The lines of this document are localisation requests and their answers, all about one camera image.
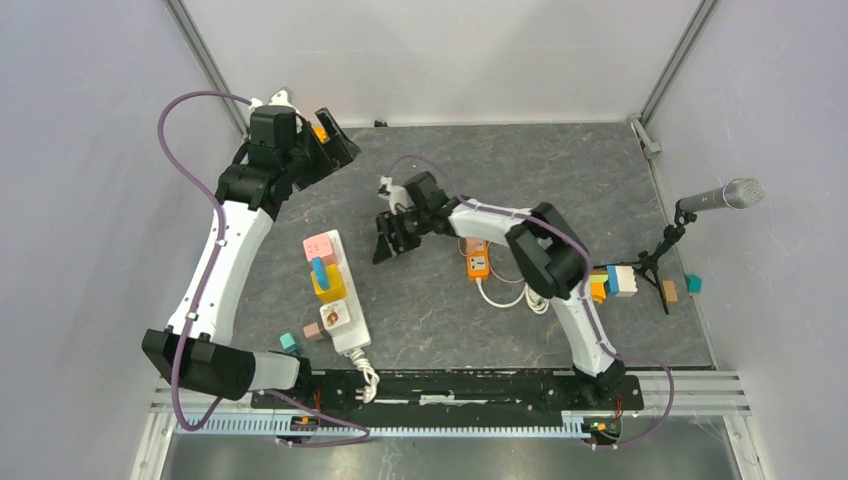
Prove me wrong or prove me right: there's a tan wooden block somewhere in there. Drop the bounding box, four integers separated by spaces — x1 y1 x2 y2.
661 280 679 305

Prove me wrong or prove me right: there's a white cube adapter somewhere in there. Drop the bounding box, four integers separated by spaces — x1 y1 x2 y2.
319 300 352 335

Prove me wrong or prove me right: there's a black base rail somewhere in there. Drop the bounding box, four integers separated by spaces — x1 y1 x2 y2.
287 368 644 428

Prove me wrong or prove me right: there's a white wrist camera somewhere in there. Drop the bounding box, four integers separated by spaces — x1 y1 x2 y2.
249 88 299 113
377 176 413 214

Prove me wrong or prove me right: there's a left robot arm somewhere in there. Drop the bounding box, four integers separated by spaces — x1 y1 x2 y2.
142 105 361 408

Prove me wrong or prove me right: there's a blue rounded adapter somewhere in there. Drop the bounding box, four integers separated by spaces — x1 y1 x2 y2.
311 256 331 291

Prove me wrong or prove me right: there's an orange power strip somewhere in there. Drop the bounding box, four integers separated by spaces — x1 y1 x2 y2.
464 238 491 282

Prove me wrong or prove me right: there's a small pink plug adapter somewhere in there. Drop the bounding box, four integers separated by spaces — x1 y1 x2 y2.
302 322 327 342

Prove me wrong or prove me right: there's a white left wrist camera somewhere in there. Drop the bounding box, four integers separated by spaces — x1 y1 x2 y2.
249 88 299 113

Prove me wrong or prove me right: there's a yellow toy brick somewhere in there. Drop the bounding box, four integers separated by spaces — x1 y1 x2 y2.
312 125 329 143

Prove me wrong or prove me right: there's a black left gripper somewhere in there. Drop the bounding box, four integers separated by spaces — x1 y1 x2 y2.
283 108 361 191

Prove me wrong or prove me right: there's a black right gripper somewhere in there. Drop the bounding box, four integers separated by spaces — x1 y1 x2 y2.
373 206 432 264

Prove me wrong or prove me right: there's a colourful toy block stack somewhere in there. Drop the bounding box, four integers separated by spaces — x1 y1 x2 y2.
589 269 609 304

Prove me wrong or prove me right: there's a white multicolour power strip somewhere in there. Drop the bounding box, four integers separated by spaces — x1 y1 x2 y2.
325 230 371 361

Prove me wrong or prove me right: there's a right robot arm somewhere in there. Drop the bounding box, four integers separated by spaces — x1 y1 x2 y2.
372 171 626 408

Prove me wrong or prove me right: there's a grey microphone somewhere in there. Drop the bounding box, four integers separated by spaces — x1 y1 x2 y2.
676 178 765 213

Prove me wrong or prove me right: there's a teal cube right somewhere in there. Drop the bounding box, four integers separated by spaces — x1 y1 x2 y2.
684 274 703 295

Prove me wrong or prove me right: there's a pink cube socket adapter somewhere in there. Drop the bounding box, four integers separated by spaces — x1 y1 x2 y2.
302 232 338 265

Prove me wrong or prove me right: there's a pink charger with cable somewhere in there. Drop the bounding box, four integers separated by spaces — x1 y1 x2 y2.
458 237 524 284

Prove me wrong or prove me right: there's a blue white toy block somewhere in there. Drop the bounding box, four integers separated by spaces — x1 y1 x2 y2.
605 265 638 297

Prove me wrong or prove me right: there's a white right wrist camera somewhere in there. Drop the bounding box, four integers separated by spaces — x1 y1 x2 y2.
377 176 413 214

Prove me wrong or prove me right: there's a white coiled cable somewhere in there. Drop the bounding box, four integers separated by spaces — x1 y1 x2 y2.
475 278 551 316

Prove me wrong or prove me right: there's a yellow cube socket adapter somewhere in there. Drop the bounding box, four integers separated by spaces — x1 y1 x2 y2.
311 264 347 304

